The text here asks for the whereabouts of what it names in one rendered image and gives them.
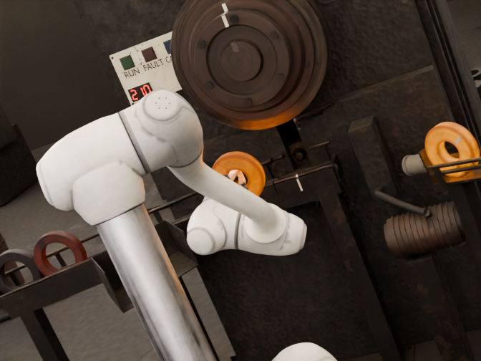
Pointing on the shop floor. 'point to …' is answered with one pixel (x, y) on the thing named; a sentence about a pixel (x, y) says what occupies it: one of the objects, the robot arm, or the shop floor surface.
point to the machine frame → (325, 289)
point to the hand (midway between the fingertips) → (235, 173)
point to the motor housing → (432, 271)
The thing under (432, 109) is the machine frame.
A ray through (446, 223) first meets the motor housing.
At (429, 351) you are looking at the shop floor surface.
